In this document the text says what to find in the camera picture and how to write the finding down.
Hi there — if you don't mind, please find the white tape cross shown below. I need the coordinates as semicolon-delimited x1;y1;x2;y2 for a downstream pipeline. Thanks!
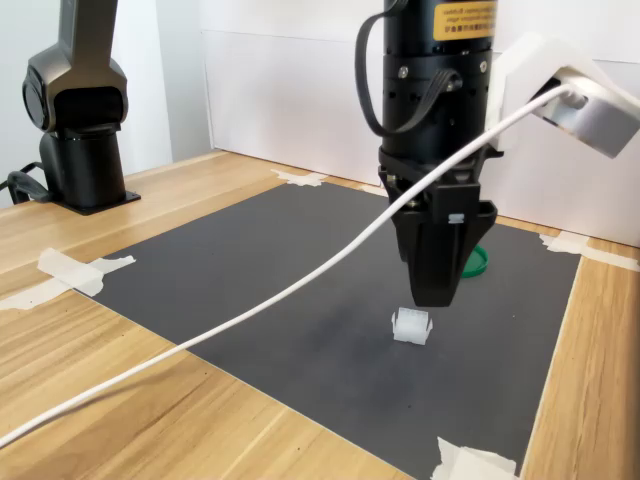
430;435;519;480
270;168;329;189
0;247;138;313
538;230;640;273

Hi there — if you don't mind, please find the thin black cable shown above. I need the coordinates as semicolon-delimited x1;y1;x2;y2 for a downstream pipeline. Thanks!
0;161;45;191

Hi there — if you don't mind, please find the white partition panel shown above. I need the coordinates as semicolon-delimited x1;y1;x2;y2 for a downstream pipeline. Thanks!
198;0;389;190
479;0;640;250

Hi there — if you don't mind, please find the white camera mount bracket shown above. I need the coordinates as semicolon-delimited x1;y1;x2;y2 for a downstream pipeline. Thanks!
488;31;640;152

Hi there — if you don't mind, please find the black braided sleeve cable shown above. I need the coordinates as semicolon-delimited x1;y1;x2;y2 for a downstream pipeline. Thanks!
5;169;54;206

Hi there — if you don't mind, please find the white camera cable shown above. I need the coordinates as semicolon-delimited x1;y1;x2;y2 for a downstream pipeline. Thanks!
0;82;584;449

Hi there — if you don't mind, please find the dark grey mat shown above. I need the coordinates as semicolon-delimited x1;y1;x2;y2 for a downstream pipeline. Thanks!
89;181;584;480

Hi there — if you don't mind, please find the round green lid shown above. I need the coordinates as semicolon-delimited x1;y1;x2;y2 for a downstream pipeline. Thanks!
459;243;490;280

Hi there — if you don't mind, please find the black flat wrist cable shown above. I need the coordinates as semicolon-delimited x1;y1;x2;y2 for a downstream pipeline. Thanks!
354;0;462;137

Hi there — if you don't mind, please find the small white plastic terminal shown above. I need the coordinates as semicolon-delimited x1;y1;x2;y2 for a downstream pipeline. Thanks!
390;306;434;348

